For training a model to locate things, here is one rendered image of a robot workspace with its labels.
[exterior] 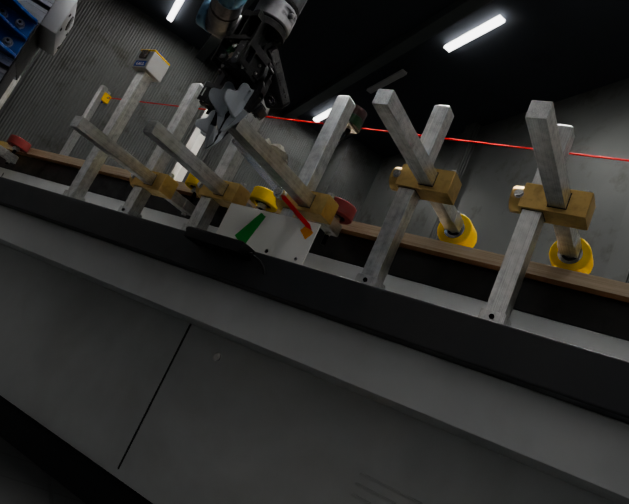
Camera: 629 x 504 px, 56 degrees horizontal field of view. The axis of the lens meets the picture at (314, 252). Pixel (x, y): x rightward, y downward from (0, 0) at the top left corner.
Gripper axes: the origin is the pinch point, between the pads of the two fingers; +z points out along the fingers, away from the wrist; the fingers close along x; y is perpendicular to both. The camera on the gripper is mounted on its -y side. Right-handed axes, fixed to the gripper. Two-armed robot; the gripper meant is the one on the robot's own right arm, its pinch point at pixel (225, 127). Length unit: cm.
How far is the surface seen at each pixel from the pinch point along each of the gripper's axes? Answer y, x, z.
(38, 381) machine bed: -52, -79, 63
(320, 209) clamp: -29.8, 4.4, -0.6
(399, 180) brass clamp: -29.7, 19.2, -10.5
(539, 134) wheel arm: -8, 50, -10
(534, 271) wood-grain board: -49, 45, -5
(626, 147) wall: -669, -58, -433
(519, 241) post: -30, 46, -3
